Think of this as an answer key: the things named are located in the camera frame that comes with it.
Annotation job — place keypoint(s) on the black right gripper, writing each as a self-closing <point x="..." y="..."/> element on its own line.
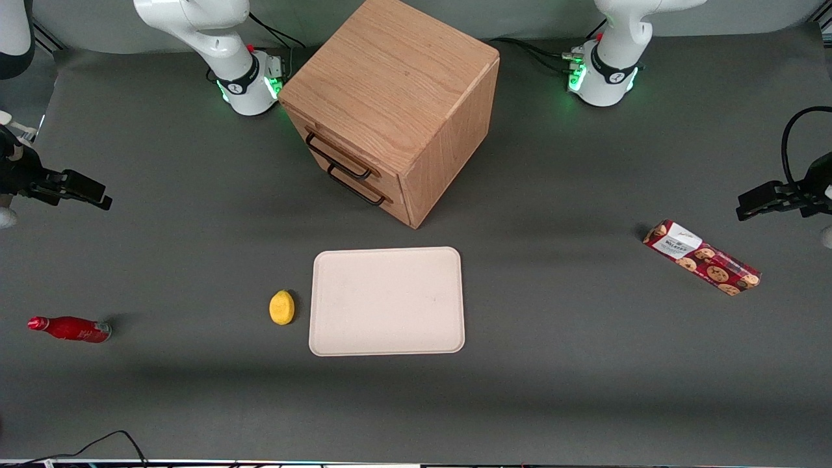
<point x="19" y="173"/>

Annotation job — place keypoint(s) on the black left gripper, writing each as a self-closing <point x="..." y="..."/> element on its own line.
<point x="814" y="184"/>

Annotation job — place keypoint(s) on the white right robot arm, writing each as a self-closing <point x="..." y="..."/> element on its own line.
<point x="221" y="45"/>

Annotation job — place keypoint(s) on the oak wooden drawer cabinet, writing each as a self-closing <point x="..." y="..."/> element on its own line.
<point x="390" y="65"/>

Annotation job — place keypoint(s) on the white clamp fixture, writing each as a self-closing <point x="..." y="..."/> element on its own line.
<point x="23" y="133"/>

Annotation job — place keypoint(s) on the red cookie box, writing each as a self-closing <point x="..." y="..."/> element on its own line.
<point x="702" y="257"/>

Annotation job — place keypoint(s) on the red bottle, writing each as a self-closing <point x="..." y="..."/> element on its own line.
<point x="71" y="329"/>

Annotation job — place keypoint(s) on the yellow lemon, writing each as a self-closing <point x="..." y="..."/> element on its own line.
<point x="281" y="308"/>

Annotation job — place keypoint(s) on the dark grey table mat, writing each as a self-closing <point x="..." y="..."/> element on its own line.
<point x="559" y="390"/>

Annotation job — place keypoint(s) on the beige rectangular tray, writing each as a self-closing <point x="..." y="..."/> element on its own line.
<point x="387" y="302"/>

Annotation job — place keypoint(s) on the aluminium frame rail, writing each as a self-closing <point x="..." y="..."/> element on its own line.
<point x="49" y="36"/>
<point x="824" y="25"/>

